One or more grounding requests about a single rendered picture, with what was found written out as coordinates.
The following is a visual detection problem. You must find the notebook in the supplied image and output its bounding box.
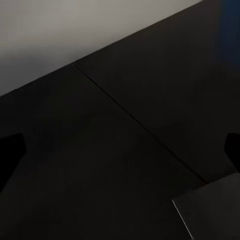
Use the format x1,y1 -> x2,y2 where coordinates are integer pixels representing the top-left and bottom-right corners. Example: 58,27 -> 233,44
172,172 -> 240,240

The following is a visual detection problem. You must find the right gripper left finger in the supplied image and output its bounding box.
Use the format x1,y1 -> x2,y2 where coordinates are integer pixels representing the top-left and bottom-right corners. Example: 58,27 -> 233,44
0,133 -> 26,193

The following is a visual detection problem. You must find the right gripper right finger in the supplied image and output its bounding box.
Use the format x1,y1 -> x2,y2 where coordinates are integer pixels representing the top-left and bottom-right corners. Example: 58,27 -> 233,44
224,133 -> 240,172

